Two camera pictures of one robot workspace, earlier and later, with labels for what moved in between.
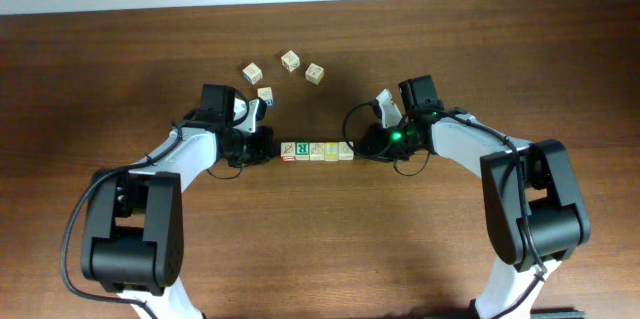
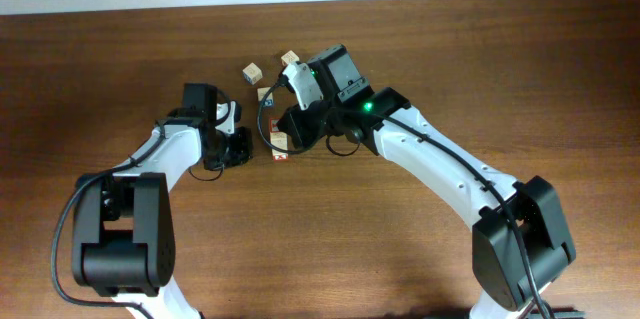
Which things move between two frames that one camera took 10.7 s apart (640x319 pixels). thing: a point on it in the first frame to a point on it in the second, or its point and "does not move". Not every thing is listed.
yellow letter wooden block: [331, 151] to [279, 139]
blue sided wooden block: [252, 73] does not move
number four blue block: [266, 94] does not move
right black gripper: [377, 139] to [302, 130]
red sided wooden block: [290, 61] does not move
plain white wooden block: [345, 152] to [273, 126]
